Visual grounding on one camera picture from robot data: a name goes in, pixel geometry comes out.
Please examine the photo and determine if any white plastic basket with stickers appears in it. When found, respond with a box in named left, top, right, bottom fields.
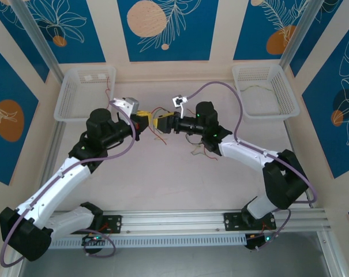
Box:
left=53, top=65, right=117, bottom=122

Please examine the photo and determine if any white plastic basket plain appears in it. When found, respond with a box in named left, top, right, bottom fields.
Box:
left=231, top=63, right=301, bottom=118

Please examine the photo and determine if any small controller circuit board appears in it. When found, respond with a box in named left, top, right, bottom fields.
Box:
left=81, top=234, right=109, bottom=248
left=245, top=234, right=275, bottom=252

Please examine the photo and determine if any grey metal panel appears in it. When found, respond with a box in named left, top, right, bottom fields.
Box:
left=18, top=248, right=328, bottom=277

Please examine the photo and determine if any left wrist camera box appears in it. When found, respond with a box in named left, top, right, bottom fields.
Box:
left=110, top=97, right=139, bottom=125

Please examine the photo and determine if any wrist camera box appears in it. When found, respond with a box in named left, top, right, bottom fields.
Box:
left=170, top=95, right=189, bottom=119
left=110, top=97, right=139, bottom=125

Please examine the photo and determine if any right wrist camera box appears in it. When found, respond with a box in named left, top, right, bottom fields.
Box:
left=170, top=95, right=189, bottom=119

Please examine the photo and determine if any aluminium back rail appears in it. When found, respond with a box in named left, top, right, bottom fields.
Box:
left=115, top=76, right=236, bottom=85

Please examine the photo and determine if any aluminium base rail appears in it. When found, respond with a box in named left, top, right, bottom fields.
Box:
left=14, top=207, right=332, bottom=239

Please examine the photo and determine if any aluminium corner post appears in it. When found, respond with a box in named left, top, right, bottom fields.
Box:
left=11, top=0, right=63, bottom=85
left=279, top=0, right=318, bottom=69

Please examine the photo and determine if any white slotted cable duct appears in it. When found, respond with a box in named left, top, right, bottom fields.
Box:
left=48, top=233, right=247, bottom=250

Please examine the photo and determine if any aluminium frame leg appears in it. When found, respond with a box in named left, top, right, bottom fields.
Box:
left=0, top=253, right=29, bottom=277
left=317, top=230, right=344, bottom=277

